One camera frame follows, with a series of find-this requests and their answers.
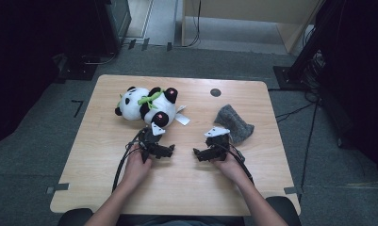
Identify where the black looped cable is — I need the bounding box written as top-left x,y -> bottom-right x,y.
81,51 -> 117,66

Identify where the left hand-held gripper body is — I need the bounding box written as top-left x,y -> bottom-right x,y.
136,122 -> 166,164

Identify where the black hanging cable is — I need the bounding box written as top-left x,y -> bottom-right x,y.
183,0 -> 202,48

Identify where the black floor cable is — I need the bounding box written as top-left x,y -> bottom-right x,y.
275,102 -> 320,192

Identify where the black monitor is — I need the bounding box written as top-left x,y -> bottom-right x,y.
93,0 -> 133,56

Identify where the dark curtain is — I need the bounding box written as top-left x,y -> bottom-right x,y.
315,0 -> 378,186
0,0 -> 100,149

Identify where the right hand-held gripper cable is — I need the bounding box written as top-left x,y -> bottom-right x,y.
221,142 -> 255,186

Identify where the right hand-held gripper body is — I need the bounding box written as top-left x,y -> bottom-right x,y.
204,125 -> 238,162

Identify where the person's right hand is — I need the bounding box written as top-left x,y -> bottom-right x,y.
212,152 -> 252,186

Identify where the black metal stand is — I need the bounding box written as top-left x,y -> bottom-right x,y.
272,0 -> 345,92

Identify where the tangled black cable bundle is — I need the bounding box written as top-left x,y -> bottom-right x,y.
303,50 -> 326,105

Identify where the panda plush toy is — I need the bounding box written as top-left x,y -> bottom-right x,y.
114,86 -> 191,128

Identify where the grey cloth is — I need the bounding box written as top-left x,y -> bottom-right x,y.
213,104 -> 255,145

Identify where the black angled floor tape mark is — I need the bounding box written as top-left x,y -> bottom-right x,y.
71,99 -> 84,119

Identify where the black flat stand base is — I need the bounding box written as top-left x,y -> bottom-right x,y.
53,53 -> 100,83

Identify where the person's left hand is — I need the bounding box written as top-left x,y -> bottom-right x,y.
122,152 -> 153,189

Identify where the black chair armrest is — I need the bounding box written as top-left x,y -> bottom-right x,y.
265,196 -> 303,226
57,207 -> 95,226

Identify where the left hand-held gripper cable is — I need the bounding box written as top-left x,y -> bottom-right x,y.
111,128 -> 147,193

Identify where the light wooden furniture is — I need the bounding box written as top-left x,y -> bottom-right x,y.
180,0 -> 322,55

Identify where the hand-held gripper cable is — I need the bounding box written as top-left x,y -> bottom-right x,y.
111,128 -> 147,193
221,142 -> 255,186

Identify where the person's dark clothing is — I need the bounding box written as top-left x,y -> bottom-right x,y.
115,214 -> 246,226

